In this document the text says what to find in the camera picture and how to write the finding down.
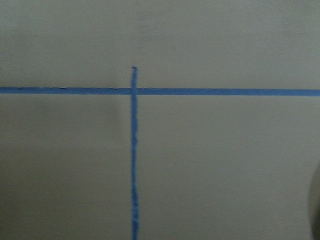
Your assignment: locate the brown paper table cover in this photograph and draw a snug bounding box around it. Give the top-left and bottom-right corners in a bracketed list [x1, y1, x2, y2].
[0, 0, 320, 240]

